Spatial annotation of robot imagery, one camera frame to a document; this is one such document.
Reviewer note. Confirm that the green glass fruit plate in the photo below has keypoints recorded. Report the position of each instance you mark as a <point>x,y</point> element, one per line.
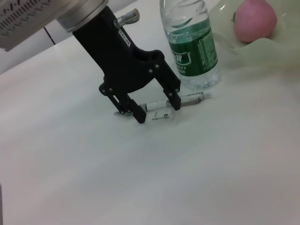
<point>269,54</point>

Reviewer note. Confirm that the clear plastic ruler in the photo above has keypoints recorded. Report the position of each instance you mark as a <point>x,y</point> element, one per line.
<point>161,114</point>

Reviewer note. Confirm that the clear water bottle green label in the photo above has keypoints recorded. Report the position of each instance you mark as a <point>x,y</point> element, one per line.
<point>194,54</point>

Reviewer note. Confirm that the grey white ballpoint pen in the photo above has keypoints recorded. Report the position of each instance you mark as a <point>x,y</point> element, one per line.
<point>154,105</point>

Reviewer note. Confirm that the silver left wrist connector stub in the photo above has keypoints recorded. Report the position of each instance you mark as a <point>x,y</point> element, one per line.
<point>127,17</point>

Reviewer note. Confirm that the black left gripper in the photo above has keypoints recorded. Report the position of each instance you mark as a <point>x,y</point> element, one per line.
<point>117,61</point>

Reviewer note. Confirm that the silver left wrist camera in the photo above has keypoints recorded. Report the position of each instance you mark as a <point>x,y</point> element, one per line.
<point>23,21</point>

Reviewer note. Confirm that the pink peach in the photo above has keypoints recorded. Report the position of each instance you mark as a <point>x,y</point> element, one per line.
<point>254,21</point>

